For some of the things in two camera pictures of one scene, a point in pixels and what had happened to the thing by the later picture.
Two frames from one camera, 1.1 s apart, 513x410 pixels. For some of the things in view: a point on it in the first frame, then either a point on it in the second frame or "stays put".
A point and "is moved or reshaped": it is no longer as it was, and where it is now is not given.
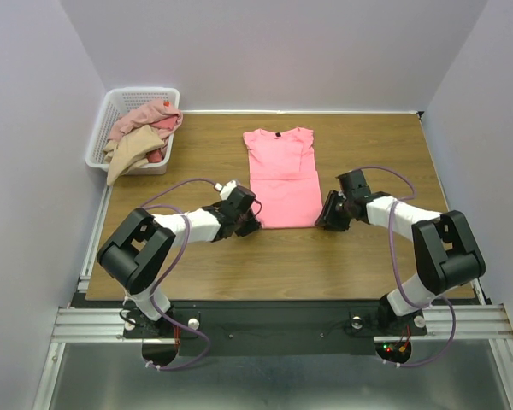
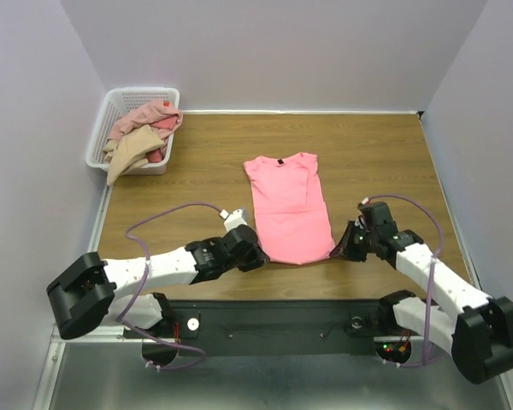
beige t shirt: x=129 y=151 stays put
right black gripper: x=333 y=212 → x=350 y=242
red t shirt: x=156 y=155 stays put
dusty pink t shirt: x=146 y=114 stays put
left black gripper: x=252 y=225 → x=258 y=258
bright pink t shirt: x=285 y=178 is moved or reshaped
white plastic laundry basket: x=119 y=101 stays put
